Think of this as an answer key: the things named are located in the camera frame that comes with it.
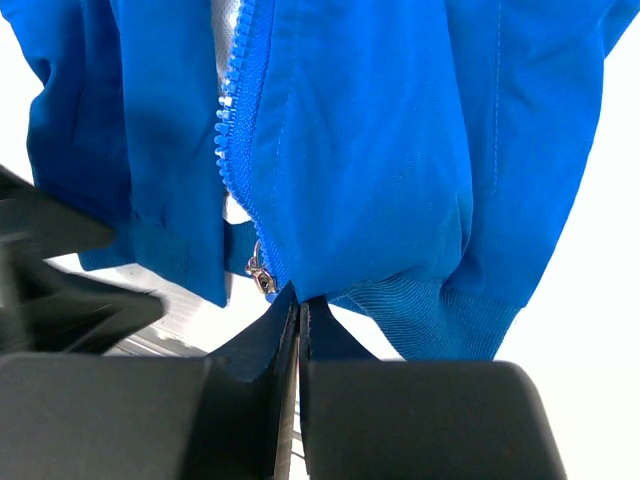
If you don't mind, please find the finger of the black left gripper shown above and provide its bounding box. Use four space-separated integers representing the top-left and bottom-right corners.
1 166 114 250
1 249 165 354

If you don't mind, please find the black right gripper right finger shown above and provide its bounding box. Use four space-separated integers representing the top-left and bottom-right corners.
299 299 566 480

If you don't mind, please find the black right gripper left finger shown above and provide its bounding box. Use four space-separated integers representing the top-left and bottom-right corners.
1 288 298 479

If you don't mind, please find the blue white red jacket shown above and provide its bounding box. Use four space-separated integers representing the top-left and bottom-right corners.
1 1 639 360

